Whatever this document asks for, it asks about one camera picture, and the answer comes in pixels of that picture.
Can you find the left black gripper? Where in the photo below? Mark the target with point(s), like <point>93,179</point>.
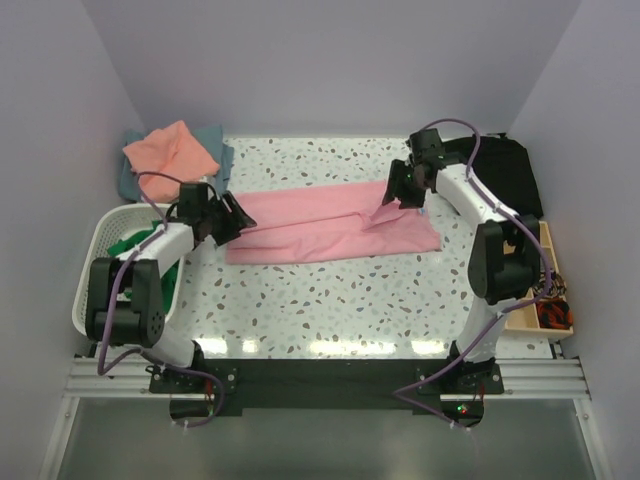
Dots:
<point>236,220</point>

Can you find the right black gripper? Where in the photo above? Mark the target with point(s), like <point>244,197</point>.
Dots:
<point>395,189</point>

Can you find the pink t shirt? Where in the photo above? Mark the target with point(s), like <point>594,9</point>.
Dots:
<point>327,223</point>

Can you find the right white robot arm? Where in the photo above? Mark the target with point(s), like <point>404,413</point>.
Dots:
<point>506,257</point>

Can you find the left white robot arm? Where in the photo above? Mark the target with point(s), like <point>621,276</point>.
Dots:
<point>174,350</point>

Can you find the salmon folded t shirt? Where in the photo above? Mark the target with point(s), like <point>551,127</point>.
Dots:
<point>175,155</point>

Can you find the green t shirt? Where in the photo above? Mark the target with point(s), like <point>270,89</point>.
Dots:
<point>160,244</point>

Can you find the black folded garment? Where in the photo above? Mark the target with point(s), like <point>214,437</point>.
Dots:
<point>503,166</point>

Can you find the white plastic laundry basket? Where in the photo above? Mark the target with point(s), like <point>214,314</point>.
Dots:
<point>126,292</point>

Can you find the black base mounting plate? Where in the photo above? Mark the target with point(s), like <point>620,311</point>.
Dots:
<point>450,388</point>

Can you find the wooden compartment tray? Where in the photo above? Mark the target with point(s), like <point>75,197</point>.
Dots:
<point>524,321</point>

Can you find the patterned black item in tray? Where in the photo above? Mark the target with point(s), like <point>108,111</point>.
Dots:
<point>557,288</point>

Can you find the orange black item in tray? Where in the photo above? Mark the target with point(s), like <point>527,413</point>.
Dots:
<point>554,314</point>

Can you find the aluminium rail frame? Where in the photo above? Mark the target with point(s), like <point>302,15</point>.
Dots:
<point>522,379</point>

